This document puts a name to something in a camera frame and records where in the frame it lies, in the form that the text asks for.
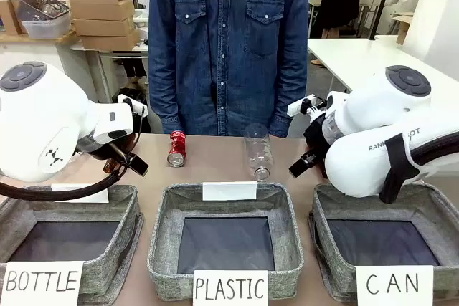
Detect grey basket labelled bottle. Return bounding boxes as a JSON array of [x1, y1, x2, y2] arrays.
[[0, 184, 144, 306]]

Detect large clear plastic bottle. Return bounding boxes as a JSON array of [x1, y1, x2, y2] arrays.
[[243, 123, 275, 181]]

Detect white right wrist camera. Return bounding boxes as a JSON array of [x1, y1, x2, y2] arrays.
[[288, 94, 327, 118]]

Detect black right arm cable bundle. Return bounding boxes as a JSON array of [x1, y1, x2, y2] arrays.
[[408, 130, 459, 166]]

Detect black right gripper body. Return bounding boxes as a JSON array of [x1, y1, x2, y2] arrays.
[[303, 115, 330, 178]]

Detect clear plastic storage tub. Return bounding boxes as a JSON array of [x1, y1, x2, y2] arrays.
[[23, 11, 71, 40]]

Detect person torso in denim shirt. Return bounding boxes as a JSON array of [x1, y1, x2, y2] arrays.
[[148, 0, 310, 138]]

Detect white paper label BOTTLE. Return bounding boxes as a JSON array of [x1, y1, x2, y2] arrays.
[[0, 261, 85, 306]]

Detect grey basket labelled can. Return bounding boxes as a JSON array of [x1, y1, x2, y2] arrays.
[[308, 182, 459, 303]]

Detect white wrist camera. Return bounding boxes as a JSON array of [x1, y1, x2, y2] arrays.
[[288, 94, 327, 118], [117, 93, 148, 120]]

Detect person right forearm denim sleeve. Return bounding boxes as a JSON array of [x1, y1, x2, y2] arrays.
[[148, 51, 182, 135]]

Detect white paper label PLASTIC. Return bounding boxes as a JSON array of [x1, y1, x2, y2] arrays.
[[192, 269, 270, 306]]

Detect black strap on right arm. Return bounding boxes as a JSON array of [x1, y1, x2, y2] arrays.
[[379, 133, 420, 204]]

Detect white background desk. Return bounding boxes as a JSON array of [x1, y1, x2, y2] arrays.
[[70, 39, 150, 62]]

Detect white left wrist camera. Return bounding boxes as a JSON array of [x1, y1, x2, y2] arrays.
[[117, 93, 148, 120]]

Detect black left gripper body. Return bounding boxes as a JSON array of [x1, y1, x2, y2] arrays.
[[77, 132, 139, 161]]

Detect blank white card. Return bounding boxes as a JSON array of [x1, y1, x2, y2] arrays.
[[49, 183, 110, 204], [202, 181, 258, 202]]

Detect flat cardboard box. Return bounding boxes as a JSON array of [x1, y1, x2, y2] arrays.
[[73, 17, 136, 37], [79, 32, 141, 52]]

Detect clear plastic container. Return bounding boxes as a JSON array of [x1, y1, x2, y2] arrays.
[[16, 0, 71, 23]]

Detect small cardboard box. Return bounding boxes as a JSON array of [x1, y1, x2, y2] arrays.
[[0, 0, 28, 37]]

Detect white side table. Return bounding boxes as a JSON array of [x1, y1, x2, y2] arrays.
[[307, 35, 459, 106]]

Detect black tripod pole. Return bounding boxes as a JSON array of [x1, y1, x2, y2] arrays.
[[369, 0, 397, 40]]

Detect grey basket labelled plastic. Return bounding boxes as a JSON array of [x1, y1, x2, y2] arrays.
[[146, 182, 305, 302]]

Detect brown glass bottle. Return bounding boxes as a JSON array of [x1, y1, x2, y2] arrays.
[[103, 157, 125, 174]]

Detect black bag on floor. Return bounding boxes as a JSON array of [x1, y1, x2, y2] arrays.
[[111, 87, 148, 106]]

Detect red drink can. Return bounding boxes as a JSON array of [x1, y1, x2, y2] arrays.
[[166, 130, 187, 168]]

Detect person left forearm denim sleeve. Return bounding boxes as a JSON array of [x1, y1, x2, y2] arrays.
[[268, 51, 309, 138]]

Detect white paper label CAN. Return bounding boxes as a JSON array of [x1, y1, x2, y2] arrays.
[[355, 264, 435, 306]]

